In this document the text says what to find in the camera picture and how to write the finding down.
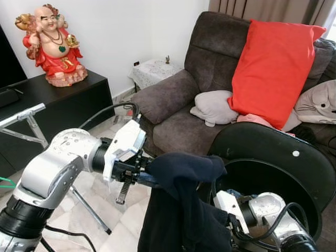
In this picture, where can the black garment with small logo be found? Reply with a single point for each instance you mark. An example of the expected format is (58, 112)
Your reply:
(178, 210)

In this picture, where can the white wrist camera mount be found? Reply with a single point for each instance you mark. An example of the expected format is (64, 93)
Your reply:
(227, 202)
(123, 144)

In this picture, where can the large red pillow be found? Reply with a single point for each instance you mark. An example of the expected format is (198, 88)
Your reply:
(273, 68)

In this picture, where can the black round-back chair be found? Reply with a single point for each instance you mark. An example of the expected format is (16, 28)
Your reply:
(273, 152)

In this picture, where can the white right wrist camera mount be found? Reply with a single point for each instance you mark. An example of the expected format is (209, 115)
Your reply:
(227, 202)

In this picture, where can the side table with lace cloth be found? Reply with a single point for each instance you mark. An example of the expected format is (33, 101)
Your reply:
(155, 72)

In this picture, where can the small pale grey cushion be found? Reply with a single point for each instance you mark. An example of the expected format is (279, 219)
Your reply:
(212, 107)

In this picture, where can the grey cat-face plush cushion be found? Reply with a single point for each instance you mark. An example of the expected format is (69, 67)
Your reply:
(320, 102)

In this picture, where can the black soundbar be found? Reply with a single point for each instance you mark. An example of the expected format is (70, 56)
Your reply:
(8, 98)

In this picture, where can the black TV console cabinet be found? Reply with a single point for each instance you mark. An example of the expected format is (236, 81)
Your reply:
(68, 105)

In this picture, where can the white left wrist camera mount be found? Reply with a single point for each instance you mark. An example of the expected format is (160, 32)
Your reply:
(123, 144)

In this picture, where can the pink folded cloth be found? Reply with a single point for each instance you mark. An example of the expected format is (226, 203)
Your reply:
(252, 119)

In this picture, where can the red laughing Buddha statue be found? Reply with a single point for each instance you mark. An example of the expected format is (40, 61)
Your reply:
(52, 52)

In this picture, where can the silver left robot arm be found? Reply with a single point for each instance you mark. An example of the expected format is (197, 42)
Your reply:
(47, 168)

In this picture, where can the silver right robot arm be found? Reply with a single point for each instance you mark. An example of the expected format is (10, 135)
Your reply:
(265, 207)

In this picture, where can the brown grey fabric sofa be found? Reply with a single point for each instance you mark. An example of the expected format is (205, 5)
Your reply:
(210, 52)

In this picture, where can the brown window curtain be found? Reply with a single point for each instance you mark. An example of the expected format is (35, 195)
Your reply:
(262, 9)

